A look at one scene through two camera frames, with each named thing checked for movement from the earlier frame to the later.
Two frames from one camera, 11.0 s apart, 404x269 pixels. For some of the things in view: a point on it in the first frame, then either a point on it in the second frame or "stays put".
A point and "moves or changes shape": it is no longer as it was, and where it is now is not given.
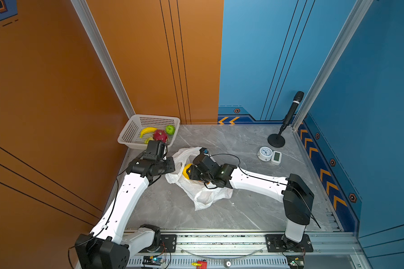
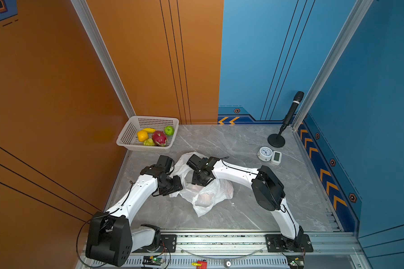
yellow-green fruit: (147, 140) stays put
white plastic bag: (202, 194) moves or changes shape
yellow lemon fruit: (184, 172) → (142, 135)
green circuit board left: (155, 260) stays put
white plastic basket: (130, 134) stays put
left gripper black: (171, 165) → (178, 186)
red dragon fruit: (160, 135) stays put
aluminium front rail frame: (337, 249) stays put
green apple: (170, 129) stays put
